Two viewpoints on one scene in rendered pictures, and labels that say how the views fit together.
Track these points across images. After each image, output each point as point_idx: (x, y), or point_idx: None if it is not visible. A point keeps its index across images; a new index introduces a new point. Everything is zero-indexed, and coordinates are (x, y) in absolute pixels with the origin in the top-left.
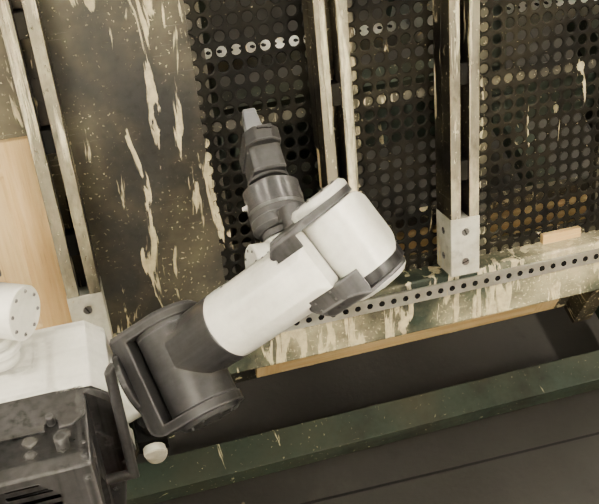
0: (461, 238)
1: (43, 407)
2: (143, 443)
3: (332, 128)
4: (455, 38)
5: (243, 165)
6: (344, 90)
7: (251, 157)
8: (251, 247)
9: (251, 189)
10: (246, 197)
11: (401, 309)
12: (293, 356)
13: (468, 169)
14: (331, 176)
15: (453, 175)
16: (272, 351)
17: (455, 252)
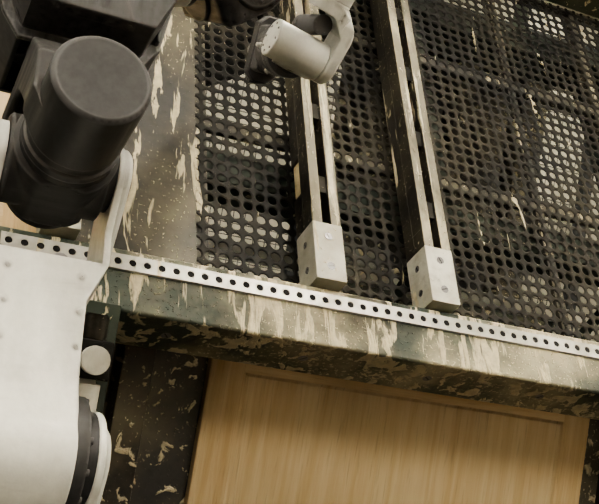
0: (437, 264)
1: None
2: (85, 341)
3: (312, 129)
4: (408, 110)
5: (251, 55)
6: (322, 108)
7: (264, 25)
8: (271, 25)
9: (265, 30)
10: (260, 37)
11: (383, 325)
12: (267, 329)
13: (433, 209)
14: (311, 163)
15: (421, 207)
16: (244, 314)
17: (433, 275)
